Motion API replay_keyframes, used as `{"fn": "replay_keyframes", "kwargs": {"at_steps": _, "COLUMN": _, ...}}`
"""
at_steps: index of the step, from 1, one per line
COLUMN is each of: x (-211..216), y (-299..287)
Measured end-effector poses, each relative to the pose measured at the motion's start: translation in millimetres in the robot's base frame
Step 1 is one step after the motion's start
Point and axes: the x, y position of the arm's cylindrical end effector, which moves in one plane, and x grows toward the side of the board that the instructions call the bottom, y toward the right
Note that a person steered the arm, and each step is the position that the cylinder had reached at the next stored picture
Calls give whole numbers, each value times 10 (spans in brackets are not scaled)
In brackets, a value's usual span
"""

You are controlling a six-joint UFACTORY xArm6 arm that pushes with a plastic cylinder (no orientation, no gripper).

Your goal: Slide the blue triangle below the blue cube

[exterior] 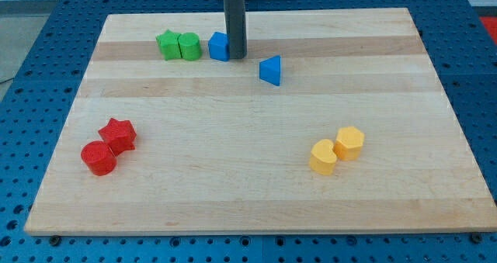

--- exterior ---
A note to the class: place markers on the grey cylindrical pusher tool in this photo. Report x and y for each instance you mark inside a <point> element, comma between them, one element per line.
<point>235,22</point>

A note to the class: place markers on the blue triangle block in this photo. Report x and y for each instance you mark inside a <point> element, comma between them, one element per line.
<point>270,70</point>

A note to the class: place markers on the blue cube block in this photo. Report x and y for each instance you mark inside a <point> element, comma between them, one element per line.
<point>218,47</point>

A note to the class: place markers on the green cylinder block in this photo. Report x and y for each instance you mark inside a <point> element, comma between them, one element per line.
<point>189,45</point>

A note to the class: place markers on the green star block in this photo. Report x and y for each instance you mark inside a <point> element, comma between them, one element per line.
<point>168,44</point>

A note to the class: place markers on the wooden board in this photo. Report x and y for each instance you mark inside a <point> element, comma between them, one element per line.
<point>220,151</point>

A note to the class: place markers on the red star block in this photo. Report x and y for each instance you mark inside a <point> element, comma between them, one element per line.
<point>119,135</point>

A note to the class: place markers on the yellow heart block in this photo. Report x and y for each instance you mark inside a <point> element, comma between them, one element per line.
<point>323,158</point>

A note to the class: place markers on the yellow hexagon block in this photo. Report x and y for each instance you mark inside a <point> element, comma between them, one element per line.
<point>349,143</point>

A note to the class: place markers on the red cylinder block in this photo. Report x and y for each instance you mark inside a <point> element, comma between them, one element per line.
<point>98,157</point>

